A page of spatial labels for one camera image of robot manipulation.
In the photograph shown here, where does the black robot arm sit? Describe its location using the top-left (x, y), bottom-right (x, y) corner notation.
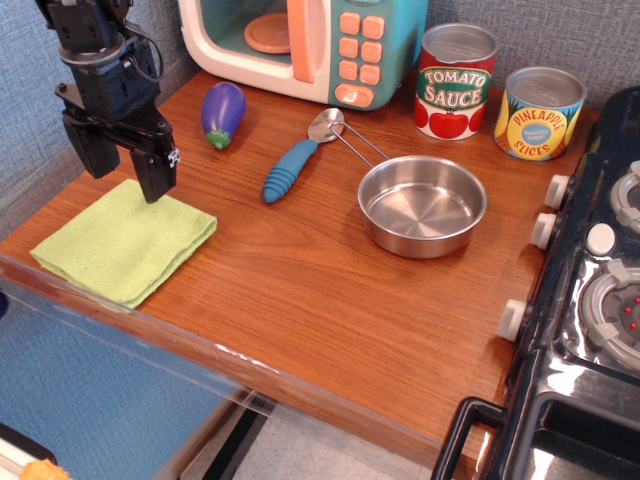
top-left (37, 1), bottom-right (180, 203)

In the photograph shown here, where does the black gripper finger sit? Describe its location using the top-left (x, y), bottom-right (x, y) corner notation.
top-left (131, 149), bottom-right (180, 203)
top-left (63, 115), bottom-right (120, 179)

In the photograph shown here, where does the pineapple slices can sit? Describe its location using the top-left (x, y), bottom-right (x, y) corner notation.
top-left (494, 66), bottom-right (587, 162)

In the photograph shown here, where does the stainless steel pot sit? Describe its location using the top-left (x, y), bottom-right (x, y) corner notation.
top-left (326, 119), bottom-right (489, 260)

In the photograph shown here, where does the orange toy plate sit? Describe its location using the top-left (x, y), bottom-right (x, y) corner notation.
top-left (244, 12), bottom-right (290, 54)

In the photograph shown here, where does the tomato sauce can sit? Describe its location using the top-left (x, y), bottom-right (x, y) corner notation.
top-left (414, 23), bottom-right (498, 140)

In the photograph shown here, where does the purple toy eggplant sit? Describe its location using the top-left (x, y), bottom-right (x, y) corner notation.
top-left (201, 82), bottom-right (247, 150)

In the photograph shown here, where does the clear acrylic barrier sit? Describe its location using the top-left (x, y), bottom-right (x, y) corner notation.
top-left (1, 258), bottom-right (436, 479)

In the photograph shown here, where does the white stove knob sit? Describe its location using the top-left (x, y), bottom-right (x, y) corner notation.
top-left (545, 175), bottom-right (571, 210)
top-left (498, 299), bottom-right (527, 342)
top-left (530, 213), bottom-right (557, 250)

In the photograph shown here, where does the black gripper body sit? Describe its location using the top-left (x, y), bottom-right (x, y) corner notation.
top-left (56, 33), bottom-right (173, 151)

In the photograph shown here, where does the grey stove burner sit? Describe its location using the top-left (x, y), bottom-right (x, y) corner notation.
top-left (610, 160), bottom-right (640, 234)
top-left (580, 259), bottom-right (639, 371)

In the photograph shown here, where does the black toy stove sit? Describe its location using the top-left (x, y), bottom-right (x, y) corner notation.
top-left (431, 85), bottom-right (640, 480)

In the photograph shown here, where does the black oven door handle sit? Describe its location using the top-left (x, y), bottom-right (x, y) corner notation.
top-left (431, 397), bottom-right (506, 480)

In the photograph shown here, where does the orange object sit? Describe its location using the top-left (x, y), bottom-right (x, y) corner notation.
top-left (19, 459), bottom-right (71, 480)

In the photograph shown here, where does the white round stove button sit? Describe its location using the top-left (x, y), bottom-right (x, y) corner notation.
top-left (585, 223), bottom-right (616, 256)

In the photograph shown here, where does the toy microwave oven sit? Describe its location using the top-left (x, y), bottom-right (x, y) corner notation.
top-left (178, 0), bottom-right (428, 111)

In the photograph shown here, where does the green folded cloth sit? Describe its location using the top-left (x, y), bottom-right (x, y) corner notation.
top-left (30, 179), bottom-right (217, 308)

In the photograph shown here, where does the blue handled metal spoon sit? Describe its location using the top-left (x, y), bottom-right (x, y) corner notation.
top-left (262, 108), bottom-right (345, 203)

